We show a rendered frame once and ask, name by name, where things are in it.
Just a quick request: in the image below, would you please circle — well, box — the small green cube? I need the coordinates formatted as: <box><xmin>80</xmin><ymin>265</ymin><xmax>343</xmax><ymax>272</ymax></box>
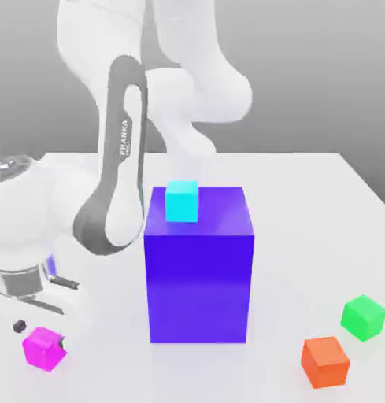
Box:
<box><xmin>339</xmin><ymin>294</ymin><xmax>385</xmax><ymax>342</ymax></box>

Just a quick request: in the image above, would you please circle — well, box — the small orange cube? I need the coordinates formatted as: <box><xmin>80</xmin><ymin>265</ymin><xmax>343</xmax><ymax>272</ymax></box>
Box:
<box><xmin>299</xmin><ymin>335</ymin><xmax>351</xmax><ymax>390</ymax></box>

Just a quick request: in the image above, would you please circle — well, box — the small cyan cube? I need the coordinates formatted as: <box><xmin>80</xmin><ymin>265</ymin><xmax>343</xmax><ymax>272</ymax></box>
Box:
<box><xmin>165</xmin><ymin>179</ymin><xmax>200</xmax><ymax>224</ymax></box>

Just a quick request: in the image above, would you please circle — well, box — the large blue box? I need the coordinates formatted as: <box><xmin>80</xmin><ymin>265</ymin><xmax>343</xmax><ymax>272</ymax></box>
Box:
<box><xmin>143</xmin><ymin>186</ymin><xmax>255</xmax><ymax>345</ymax></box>

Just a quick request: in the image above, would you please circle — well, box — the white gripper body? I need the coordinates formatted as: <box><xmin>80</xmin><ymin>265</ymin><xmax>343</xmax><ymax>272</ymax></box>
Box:
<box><xmin>0</xmin><ymin>280</ymin><xmax>93</xmax><ymax>342</ymax></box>

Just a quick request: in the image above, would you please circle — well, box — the small magenta cube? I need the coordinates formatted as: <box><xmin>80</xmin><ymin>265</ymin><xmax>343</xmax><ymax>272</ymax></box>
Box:
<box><xmin>21</xmin><ymin>326</ymin><xmax>68</xmax><ymax>373</ymax></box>

